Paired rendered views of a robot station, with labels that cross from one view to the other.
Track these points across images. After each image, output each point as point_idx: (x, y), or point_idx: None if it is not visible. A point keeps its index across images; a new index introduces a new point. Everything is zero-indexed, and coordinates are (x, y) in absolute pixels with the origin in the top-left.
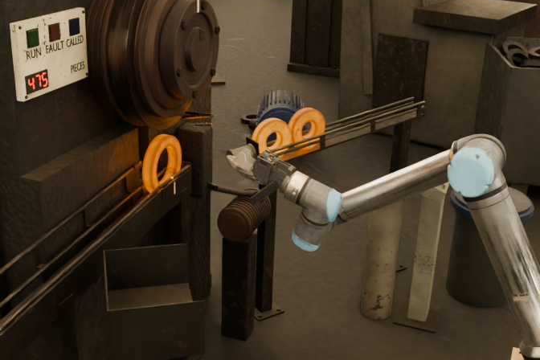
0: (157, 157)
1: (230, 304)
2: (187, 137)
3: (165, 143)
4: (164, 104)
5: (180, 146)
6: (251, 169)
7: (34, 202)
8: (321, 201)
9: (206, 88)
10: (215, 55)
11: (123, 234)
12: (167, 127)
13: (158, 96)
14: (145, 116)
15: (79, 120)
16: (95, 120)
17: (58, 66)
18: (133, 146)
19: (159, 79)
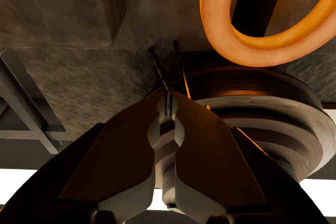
0: (311, 40)
1: None
2: (120, 7)
3: (266, 57)
4: (295, 146)
5: (207, 31)
6: (121, 202)
7: None
8: None
9: (4, 47)
10: (173, 193)
11: None
12: (270, 96)
13: (305, 156)
14: (323, 125)
15: (331, 67)
16: (304, 60)
17: (335, 122)
18: (284, 26)
19: (297, 170)
